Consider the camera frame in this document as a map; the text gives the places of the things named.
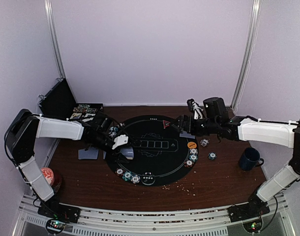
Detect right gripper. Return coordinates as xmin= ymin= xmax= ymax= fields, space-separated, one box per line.
xmin=169 ymin=115 xmax=219 ymax=137

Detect green fifty chip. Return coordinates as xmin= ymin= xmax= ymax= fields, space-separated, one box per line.
xmin=110 ymin=126 xmax=118 ymax=132

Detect grey card deck box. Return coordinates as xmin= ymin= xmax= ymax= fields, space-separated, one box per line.
xmin=120 ymin=146 xmax=134 ymax=160

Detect red chip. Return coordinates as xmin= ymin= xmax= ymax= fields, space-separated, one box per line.
xmin=184 ymin=160 xmax=194 ymax=168
xmin=115 ymin=168 xmax=124 ymax=176

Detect orange big blind button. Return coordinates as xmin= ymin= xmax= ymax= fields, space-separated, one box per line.
xmin=187 ymin=141 xmax=197 ymax=149

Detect red triangle marker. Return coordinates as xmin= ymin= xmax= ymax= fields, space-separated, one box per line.
xmin=162 ymin=120 xmax=172 ymax=129

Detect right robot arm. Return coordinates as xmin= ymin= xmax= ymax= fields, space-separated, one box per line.
xmin=175 ymin=97 xmax=300 ymax=217

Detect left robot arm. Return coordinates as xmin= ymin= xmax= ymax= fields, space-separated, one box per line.
xmin=4 ymin=109 xmax=136 ymax=218

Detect leftover cards on table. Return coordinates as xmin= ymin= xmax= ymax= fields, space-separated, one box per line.
xmin=78 ymin=148 xmax=99 ymax=160

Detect playing card deck in case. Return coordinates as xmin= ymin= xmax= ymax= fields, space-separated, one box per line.
xmin=83 ymin=114 xmax=95 ymax=122

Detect green chip stack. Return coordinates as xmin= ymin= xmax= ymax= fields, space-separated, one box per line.
xmin=208 ymin=152 xmax=217 ymax=160

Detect round black poker mat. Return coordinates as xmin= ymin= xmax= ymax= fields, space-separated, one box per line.
xmin=106 ymin=115 xmax=198 ymax=186

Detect dark blue mug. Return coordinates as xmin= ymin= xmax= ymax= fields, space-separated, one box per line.
xmin=238 ymin=147 xmax=264 ymax=171

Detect black poker set case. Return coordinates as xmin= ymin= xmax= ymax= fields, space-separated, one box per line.
xmin=38 ymin=78 xmax=104 ymax=118

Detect red patterned tin can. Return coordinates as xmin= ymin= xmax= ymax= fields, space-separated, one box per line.
xmin=41 ymin=167 xmax=62 ymax=193

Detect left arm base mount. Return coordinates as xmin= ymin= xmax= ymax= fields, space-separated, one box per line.
xmin=37 ymin=205 xmax=81 ymax=235

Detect aluminium front rail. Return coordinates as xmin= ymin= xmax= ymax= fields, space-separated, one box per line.
xmin=16 ymin=193 xmax=292 ymax=236

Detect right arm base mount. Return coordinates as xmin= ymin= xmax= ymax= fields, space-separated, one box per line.
xmin=228 ymin=203 xmax=270 ymax=234

